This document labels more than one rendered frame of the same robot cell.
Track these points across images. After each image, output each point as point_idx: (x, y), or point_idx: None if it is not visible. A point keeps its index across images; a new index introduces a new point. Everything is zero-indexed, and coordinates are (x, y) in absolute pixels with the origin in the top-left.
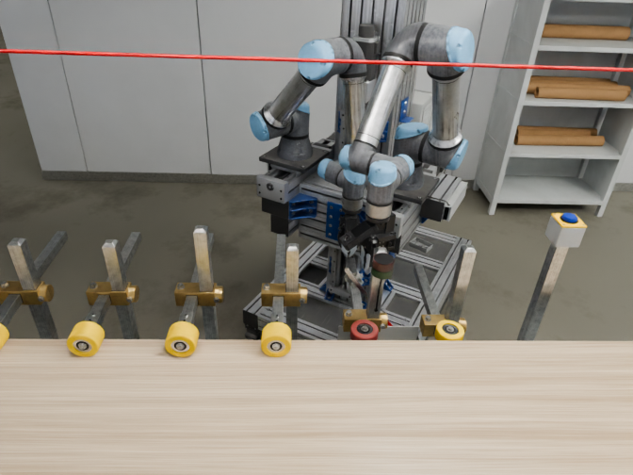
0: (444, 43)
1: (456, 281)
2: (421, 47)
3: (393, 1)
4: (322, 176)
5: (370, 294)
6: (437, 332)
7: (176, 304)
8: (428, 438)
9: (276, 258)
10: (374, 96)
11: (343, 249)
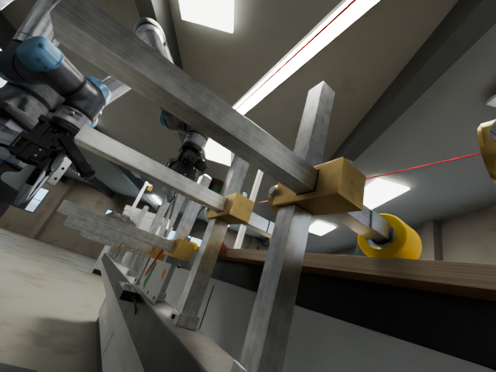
0: (171, 58)
1: (177, 209)
2: (165, 47)
3: None
4: (51, 63)
5: (195, 215)
6: (193, 243)
7: (362, 207)
8: None
9: (167, 167)
10: (164, 52)
11: (32, 187)
